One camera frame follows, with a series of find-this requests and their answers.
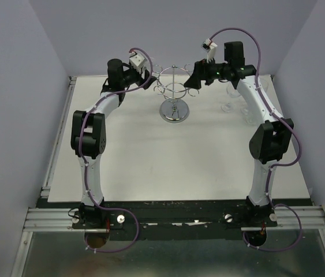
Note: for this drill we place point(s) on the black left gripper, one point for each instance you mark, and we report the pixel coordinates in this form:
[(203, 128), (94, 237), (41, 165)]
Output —
[(139, 80)]

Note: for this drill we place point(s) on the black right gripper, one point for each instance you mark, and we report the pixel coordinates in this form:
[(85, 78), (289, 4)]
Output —
[(200, 68)]

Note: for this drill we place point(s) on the etched front wine glass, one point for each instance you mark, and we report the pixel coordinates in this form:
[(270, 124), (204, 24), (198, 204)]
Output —
[(264, 83)]

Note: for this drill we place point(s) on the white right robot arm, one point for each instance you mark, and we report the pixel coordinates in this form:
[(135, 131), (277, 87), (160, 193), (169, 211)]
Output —
[(272, 137)]

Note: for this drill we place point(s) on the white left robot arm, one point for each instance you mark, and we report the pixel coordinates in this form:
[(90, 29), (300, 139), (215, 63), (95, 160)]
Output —
[(88, 133)]

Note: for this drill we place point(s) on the chrome wine glass rack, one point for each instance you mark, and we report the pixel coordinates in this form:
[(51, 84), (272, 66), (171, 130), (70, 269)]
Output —
[(173, 109)]

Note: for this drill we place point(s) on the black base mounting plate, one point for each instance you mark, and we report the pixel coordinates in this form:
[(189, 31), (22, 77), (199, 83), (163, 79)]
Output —
[(172, 220)]

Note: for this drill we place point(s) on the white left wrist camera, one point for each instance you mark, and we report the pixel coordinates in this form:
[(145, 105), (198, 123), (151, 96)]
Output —
[(138, 62)]

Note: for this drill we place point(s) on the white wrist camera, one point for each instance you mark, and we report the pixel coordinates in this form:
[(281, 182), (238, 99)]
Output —
[(138, 62), (210, 47)]

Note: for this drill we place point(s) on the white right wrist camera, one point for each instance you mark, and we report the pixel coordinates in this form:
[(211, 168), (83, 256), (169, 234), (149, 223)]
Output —
[(210, 47)]

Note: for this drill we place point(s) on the aluminium extrusion rail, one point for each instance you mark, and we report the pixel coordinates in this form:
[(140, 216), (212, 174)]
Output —
[(58, 220)]

